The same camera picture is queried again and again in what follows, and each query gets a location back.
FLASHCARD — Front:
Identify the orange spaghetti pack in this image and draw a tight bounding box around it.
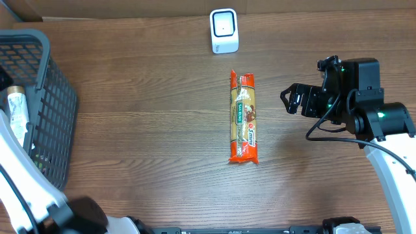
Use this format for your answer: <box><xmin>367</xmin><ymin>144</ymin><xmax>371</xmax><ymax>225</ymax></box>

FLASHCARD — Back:
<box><xmin>229</xmin><ymin>70</ymin><xmax>259</xmax><ymax>164</ymax></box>

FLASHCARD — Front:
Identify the white tube gold cap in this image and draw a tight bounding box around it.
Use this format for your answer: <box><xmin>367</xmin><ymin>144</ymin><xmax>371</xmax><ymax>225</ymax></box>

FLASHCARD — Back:
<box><xmin>7</xmin><ymin>86</ymin><xmax>29</xmax><ymax>146</ymax></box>

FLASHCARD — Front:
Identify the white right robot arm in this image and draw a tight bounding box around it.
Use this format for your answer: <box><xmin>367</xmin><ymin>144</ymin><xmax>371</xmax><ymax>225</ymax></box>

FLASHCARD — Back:
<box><xmin>280</xmin><ymin>55</ymin><xmax>415</xmax><ymax>233</ymax></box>

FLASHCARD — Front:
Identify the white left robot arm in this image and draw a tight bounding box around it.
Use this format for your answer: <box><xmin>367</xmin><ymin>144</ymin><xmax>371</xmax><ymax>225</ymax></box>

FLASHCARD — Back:
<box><xmin>1</xmin><ymin>111</ymin><xmax>151</xmax><ymax>234</ymax></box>

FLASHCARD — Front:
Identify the white barcode scanner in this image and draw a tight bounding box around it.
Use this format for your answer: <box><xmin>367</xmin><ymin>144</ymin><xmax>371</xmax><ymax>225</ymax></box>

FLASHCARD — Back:
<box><xmin>209</xmin><ymin>8</ymin><xmax>239</xmax><ymax>54</ymax></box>

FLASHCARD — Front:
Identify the grey plastic mesh basket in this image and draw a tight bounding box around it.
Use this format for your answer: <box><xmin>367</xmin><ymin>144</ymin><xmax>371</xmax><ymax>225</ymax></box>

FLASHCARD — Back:
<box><xmin>1</xmin><ymin>29</ymin><xmax>79</xmax><ymax>190</ymax></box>

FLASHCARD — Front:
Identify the brown cardboard backboard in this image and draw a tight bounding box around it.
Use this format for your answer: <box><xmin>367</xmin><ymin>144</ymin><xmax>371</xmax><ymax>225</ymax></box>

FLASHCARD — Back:
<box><xmin>3</xmin><ymin>0</ymin><xmax>415</xmax><ymax>21</ymax></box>

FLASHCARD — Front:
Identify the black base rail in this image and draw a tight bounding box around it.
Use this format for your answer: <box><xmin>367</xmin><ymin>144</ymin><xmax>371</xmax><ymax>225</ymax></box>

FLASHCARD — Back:
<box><xmin>138</xmin><ymin>225</ymin><xmax>335</xmax><ymax>234</ymax></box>

